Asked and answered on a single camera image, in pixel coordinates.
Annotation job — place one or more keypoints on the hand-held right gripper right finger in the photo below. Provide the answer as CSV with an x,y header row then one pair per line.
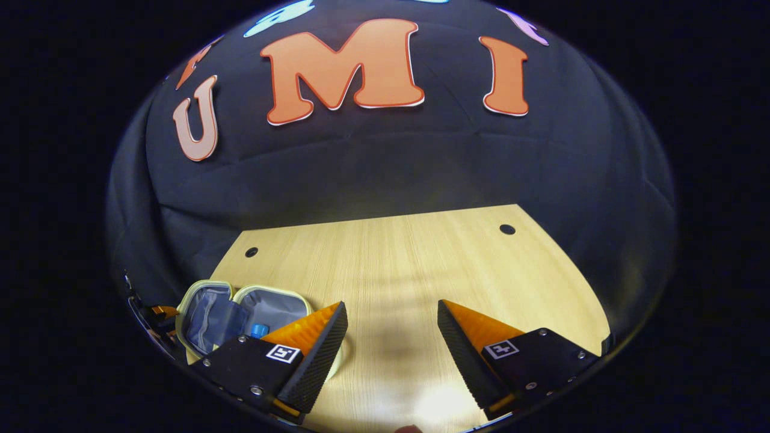
x,y
466,361

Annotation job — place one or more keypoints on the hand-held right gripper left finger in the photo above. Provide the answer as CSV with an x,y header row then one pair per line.
x,y
319,361

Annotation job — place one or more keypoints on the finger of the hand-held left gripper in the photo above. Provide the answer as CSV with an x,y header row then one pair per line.
x,y
163,311

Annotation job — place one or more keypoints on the blue capped clear bottle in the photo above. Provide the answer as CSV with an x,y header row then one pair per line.
x,y
260,330

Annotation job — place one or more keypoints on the small cream suitcase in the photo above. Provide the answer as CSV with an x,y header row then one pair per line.
x,y
271,307

